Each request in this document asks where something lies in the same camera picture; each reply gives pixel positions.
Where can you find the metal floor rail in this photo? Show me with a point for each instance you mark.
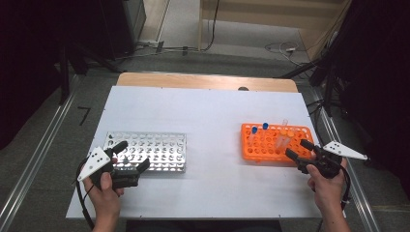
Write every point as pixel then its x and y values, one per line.
pixel 42 148
pixel 353 183

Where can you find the person's left hand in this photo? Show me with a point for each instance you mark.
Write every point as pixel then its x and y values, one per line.
pixel 104 201

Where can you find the orange test tube rack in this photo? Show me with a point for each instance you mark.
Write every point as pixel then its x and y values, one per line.
pixel 262 151

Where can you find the black cabinet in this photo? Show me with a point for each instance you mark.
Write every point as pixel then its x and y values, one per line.
pixel 122 25

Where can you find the clear test tube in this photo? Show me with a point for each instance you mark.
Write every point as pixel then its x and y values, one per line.
pixel 285 122

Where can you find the metal test tube rack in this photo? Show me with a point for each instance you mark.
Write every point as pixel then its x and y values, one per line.
pixel 161 151

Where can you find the white table board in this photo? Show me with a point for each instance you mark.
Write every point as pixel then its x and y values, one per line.
pixel 206 109

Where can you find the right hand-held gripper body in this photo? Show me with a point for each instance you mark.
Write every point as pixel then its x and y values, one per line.
pixel 327 164

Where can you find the black curtain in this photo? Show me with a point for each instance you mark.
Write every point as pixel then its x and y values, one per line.
pixel 25 64
pixel 380 64

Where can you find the person's right hand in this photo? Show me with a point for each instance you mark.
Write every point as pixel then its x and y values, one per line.
pixel 327 191

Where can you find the black stand leg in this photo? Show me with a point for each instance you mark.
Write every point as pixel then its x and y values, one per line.
pixel 64 80

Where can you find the black tripod stand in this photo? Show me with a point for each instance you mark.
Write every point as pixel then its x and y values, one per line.
pixel 328 93

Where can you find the wooden furniture panel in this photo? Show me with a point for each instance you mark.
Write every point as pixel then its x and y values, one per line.
pixel 257 13

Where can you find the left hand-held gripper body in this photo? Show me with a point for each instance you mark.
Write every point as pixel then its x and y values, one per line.
pixel 96 161

